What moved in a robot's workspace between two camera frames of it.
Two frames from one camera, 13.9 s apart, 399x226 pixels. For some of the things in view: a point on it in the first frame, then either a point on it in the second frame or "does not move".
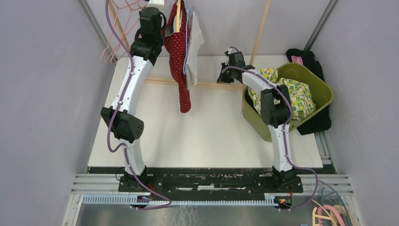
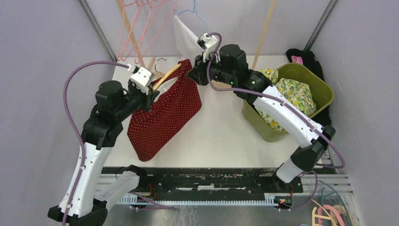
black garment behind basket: [322, 122] does not move
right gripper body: [226, 76] to [202, 69]
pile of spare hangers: [332, 212] does not move
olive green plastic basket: [321, 91] does not move
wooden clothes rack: [230, 85] to [125, 17]
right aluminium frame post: [321, 25] does not move
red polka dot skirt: [176, 46] to [150, 128]
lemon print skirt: [302, 105] does not move
